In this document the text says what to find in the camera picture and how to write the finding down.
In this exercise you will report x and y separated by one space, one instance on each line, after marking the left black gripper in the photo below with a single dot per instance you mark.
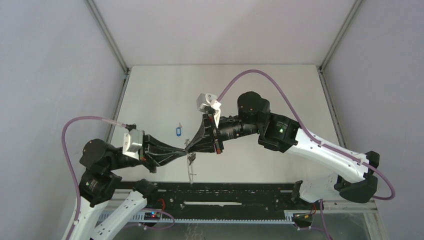
152 152

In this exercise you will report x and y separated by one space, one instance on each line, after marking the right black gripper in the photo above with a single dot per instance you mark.
204 140

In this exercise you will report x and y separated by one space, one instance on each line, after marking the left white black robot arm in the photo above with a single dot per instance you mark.
98 184

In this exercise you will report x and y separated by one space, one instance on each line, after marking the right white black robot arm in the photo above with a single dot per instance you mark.
352 176

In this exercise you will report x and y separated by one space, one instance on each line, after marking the key with blue tag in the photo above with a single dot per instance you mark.
178 130

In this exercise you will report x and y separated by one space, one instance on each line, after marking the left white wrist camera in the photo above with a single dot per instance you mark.
133 143

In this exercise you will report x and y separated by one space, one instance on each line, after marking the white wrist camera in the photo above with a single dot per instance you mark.
133 143
209 104

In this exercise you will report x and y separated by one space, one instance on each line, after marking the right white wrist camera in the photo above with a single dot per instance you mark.
209 104

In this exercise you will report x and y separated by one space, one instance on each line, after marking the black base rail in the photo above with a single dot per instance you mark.
239 201

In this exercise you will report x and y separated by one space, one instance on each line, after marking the grey cable duct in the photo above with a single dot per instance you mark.
140 217

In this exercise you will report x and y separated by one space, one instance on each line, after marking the left aluminium frame post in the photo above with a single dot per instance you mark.
105 31

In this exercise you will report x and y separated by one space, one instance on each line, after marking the aluminium frame post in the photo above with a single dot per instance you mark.
105 31
353 11

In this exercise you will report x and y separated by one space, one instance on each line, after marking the right aluminium frame post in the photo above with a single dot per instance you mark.
353 11

